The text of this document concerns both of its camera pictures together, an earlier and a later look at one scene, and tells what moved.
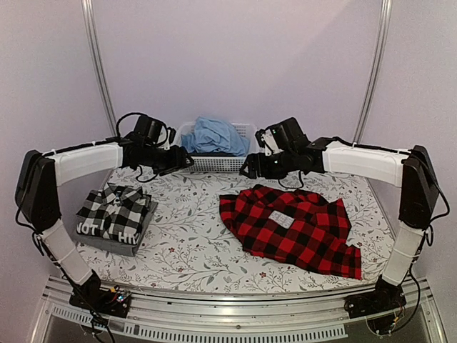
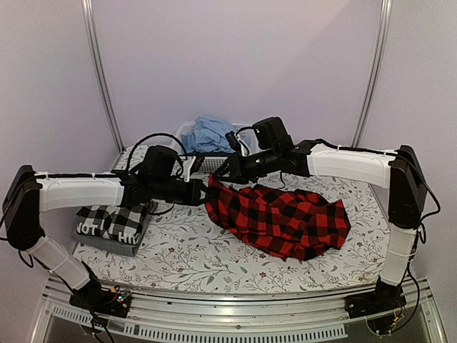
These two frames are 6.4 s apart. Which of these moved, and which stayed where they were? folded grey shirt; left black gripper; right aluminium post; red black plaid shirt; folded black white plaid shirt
Moved: left black gripper; red black plaid shirt
Stayed: right aluminium post; folded black white plaid shirt; folded grey shirt
